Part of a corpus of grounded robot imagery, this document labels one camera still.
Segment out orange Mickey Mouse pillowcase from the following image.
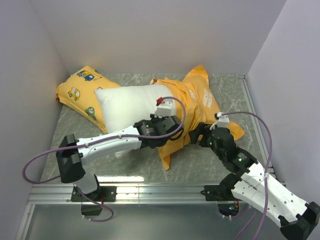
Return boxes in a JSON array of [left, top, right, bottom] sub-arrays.
[[149, 64, 246, 171]]

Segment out white pillow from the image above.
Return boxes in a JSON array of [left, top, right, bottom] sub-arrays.
[[95, 84, 173, 133]]

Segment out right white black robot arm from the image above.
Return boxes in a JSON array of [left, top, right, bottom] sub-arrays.
[[189, 122, 320, 240]]

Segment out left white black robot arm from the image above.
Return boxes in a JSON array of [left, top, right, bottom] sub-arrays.
[[56, 114, 183, 201]]

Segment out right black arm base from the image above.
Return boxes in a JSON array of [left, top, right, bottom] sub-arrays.
[[200, 185, 235, 202]]

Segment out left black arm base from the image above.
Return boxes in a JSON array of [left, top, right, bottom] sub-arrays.
[[70, 185, 117, 203]]

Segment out yellow car print pillow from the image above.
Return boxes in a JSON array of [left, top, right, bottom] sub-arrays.
[[56, 66, 120, 134]]

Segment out right controller board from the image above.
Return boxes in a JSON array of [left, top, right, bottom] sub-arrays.
[[217, 204, 240, 218]]

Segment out left black controller box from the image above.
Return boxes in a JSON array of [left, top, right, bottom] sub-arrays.
[[80, 204, 102, 217]]

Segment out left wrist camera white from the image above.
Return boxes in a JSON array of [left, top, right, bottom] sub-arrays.
[[154, 97, 173, 118]]

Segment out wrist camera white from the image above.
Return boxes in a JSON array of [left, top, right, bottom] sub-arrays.
[[209, 112, 230, 130], [154, 97, 173, 118]]

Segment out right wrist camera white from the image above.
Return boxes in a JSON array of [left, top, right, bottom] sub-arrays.
[[209, 112, 230, 130]]

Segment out aluminium right side rail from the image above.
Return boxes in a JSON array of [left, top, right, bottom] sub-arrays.
[[238, 74, 276, 176]]

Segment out aluminium rail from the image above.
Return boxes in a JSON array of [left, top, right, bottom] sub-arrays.
[[238, 74, 276, 176], [27, 182, 234, 206]]

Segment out aluminium front rail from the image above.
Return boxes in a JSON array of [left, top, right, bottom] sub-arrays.
[[27, 182, 234, 206]]

